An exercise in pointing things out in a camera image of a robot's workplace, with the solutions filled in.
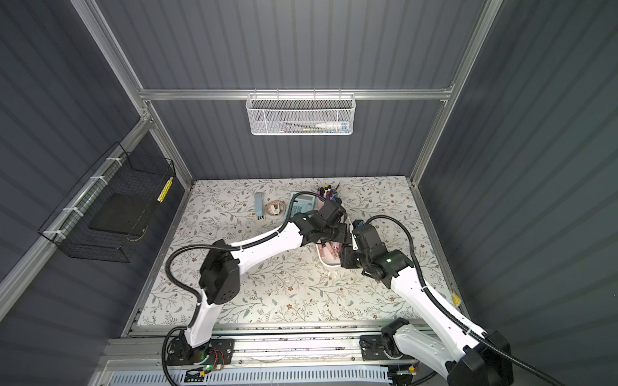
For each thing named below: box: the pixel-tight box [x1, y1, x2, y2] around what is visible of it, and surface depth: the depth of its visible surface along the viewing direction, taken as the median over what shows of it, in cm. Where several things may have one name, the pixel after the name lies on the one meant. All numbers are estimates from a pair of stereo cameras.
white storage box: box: [315, 239, 343, 267], surface depth 96 cm
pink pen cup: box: [316, 183, 340, 201], surface depth 101 cm
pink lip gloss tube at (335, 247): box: [330, 242, 342, 260], surface depth 96 cm
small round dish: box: [265, 200, 285, 217], surface depth 111 cm
